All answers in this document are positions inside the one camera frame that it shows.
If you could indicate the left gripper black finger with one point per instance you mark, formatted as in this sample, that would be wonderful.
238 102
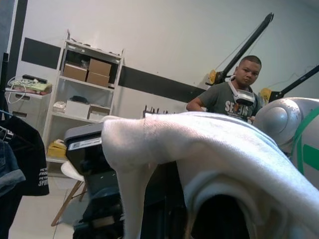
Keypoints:
94 174

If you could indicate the white t-shirt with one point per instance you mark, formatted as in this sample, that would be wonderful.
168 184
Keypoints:
199 149

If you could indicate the white chair with wooden legs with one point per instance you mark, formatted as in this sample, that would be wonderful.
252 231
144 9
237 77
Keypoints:
71 171

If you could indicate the yellow packet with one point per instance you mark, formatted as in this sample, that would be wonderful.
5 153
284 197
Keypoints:
56 148

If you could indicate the white box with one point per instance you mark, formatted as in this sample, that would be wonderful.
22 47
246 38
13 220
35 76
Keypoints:
77 109

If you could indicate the black printed t-shirt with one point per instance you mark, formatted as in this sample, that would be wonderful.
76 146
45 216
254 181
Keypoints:
27 154

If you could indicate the white metal shelving unit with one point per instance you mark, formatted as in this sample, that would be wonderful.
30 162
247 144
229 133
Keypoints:
59 99

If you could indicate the blue denim shorts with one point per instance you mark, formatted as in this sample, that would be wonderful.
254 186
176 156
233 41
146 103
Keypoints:
10 171

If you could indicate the brown cardboard box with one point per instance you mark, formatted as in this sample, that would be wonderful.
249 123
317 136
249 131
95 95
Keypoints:
98 80
99 66
74 71

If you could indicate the white drawer cabinet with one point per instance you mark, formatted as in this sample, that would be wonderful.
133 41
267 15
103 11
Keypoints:
25 107

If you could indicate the light green cloth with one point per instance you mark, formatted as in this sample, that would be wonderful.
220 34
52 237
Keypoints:
37 86

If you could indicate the person in grey shirt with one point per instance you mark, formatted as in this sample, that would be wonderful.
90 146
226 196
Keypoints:
224 102

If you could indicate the white VR headset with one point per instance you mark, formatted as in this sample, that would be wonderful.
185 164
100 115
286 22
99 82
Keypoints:
244 96

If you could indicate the black stand pole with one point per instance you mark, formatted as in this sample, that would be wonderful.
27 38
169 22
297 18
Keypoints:
249 44
296 82

